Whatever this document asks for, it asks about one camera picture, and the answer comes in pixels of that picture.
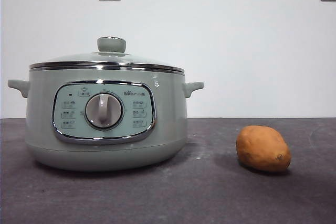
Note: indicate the glass lid with green knob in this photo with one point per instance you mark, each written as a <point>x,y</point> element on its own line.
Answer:
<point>111,44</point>

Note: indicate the brown potato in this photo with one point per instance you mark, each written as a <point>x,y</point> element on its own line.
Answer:
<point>262,149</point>

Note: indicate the pale green electric pot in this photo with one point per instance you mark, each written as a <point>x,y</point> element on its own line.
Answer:
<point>39,119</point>

